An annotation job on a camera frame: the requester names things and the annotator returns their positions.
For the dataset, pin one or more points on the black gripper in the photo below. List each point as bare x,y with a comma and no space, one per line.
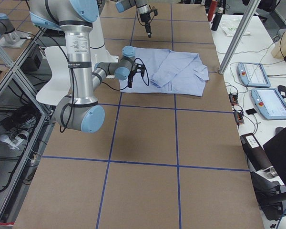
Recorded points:
144,19

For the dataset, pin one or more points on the blue striped button shirt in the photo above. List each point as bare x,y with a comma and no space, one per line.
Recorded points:
169,73

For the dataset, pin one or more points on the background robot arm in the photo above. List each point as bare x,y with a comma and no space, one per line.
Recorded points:
9,36

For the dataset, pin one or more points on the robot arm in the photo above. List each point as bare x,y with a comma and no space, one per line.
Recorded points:
143,9
80,110

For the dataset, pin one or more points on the black water bottle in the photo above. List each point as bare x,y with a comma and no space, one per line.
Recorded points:
217,19

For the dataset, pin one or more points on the red bottle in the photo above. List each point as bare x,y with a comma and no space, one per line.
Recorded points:
212,8

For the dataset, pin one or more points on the plastic bag with green print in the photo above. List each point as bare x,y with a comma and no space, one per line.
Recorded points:
230,26

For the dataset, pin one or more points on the white plastic chair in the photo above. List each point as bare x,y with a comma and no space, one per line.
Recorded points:
59,84

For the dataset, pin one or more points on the orange terminal board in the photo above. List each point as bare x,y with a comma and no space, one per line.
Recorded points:
239,117
233,99

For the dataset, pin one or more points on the upper teach pendant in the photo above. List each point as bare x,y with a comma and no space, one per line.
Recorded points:
253,75

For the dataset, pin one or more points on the teach pendant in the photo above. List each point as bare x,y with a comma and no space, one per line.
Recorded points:
269,103
253,75

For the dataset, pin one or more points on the black box under table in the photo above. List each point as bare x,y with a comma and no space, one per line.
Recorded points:
33,60

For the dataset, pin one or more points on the lower orange terminal board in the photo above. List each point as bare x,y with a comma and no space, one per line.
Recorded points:
239,117

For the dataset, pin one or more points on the lower teach pendant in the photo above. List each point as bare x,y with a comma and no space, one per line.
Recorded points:
269,103

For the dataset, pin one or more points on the black monitor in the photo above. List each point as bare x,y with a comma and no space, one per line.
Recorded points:
275,150

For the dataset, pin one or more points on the white power strip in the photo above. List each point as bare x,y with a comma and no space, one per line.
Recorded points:
13,144

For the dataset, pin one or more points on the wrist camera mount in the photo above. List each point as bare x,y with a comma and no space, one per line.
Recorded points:
141,69
154,11

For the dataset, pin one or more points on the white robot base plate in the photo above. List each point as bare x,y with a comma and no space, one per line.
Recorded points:
98,51

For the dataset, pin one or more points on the grey aluminium frame post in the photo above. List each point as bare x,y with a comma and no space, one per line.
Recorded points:
244,22

